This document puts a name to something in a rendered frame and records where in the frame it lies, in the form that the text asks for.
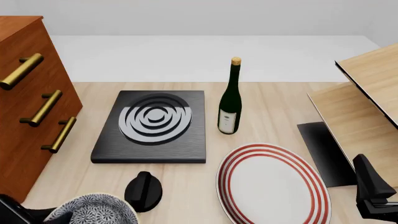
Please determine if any dark green wine bottle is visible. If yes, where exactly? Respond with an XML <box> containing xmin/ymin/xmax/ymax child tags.
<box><xmin>217</xmin><ymin>56</ymin><xmax>243</xmax><ymax>135</ymax></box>

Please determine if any white plate with red rings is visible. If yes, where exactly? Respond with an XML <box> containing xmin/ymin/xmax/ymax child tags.
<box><xmin>216</xmin><ymin>142</ymin><xmax>332</xmax><ymax>224</ymax></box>

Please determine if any brass drawer handle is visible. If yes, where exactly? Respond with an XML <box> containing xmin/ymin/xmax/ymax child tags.
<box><xmin>40</xmin><ymin>116</ymin><xmax>77</xmax><ymax>154</ymax></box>
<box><xmin>0</xmin><ymin>52</ymin><xmax>45</xmax><ymax>91</ymax></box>
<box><xmin>19</xmin><ymin>90</ymin><xmax>63</xmax><ymax>128</ymax></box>

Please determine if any wooden cabinet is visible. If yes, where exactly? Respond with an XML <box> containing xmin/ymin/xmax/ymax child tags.
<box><xmin>0</xmin><ymin>15</ymin><xmax>83</xmax><ymax>203</ymax></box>

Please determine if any flat black stove plate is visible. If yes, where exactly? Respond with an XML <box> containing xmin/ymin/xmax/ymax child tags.
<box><xmin>90</xmin><ymin>90</ymin><xmax>207</xmax><ymax>164</ymax></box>

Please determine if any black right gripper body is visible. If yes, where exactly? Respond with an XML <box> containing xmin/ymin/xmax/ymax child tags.
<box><xmin>356</xmin><ymin>197</ymin><xmax>398</xmax><ymax>223</ymax></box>

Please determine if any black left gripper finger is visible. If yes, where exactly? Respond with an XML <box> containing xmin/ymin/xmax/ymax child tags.
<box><xmin>0</xmin><ymin>194</ymin><xmax>32</xmax><ymax>224</ymax></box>

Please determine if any pale wooden wine rack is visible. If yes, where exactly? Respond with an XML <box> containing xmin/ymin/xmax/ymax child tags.
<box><xmin>297</xmin><ymin>43</ymin><xmax>398</xmax><ymax>189</ymax></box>

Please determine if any black white patterned bowl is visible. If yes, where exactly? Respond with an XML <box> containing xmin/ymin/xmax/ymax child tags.
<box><xmin>43</xmin><ymin>192</ymin><xmax>139</xmax><ymax>224</ymax></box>

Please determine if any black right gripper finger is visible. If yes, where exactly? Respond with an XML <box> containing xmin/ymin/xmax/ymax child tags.
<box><xmin>352</xmin><ymin>153</ymin><xmax>397</xmax><ymax>202</ymax></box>

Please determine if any round black stove knob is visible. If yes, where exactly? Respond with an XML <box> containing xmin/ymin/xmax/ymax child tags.
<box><xmin>124</xmin><ymin>170</ymin><xmax>164</xmax><ymax>213</ymax></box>

